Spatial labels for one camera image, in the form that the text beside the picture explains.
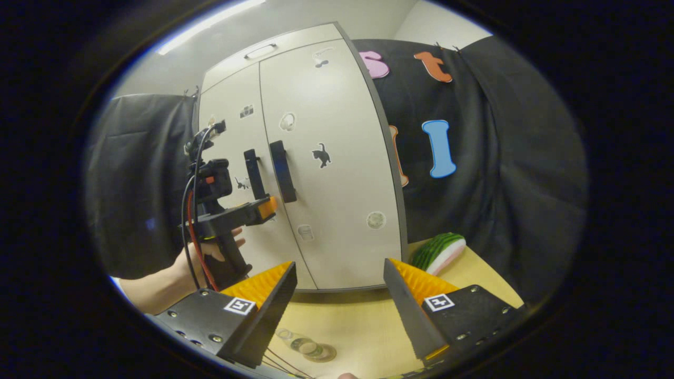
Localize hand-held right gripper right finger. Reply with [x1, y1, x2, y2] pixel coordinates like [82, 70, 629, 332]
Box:
[383, 258, 524, 367]

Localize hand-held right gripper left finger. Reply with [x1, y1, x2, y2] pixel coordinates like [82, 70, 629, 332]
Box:
[150, 262, 298, 369]

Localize white cabinet door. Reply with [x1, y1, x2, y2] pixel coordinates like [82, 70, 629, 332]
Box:
[199, 64, 318, 291]
[259, 38, 409, 292]

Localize round brown coaster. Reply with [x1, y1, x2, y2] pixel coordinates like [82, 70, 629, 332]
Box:
[303, 343, 338, 364]

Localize white cabinet drawer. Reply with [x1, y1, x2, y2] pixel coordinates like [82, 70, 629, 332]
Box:
[202, 22, 345, 93]

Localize white cabinet body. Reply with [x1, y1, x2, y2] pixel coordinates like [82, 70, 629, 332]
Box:
[197, 21, 410, 293]

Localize toy watermelon slice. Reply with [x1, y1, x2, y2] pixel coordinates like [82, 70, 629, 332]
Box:
[410, 232, 467, 277]

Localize black backdrop cloth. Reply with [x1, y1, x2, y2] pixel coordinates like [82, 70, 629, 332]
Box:
[352, 36, 589, 306]
[84, 94, 198, 280]

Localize ceiling light panel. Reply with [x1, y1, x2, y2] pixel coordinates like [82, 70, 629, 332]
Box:
[157, 0, 266, 56]

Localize black door handle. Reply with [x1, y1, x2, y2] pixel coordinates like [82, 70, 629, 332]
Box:
[269, 140, 298, 204]
[243, 149, 267, 201]

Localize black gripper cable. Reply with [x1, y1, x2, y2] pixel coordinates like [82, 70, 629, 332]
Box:
[181, 124, 219, 290]

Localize red gripper cable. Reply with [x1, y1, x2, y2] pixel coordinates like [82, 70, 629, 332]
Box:
[187, 192, 219, 292]

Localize metal drawer handle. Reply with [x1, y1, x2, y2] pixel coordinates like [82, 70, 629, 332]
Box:
[244, 44, 277, 60]

